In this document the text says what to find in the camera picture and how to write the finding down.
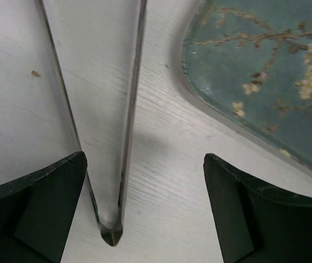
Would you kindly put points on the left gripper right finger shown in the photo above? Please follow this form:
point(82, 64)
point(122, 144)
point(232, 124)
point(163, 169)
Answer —
point(255, 220)

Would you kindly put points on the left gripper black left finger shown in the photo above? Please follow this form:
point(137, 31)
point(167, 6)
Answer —
point(36, 211)

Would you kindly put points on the metal baking tray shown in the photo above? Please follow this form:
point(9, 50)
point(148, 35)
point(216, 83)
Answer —
point(251, 61)

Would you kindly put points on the metal tongs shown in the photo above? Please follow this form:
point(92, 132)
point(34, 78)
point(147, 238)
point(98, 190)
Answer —
point(111, 236)

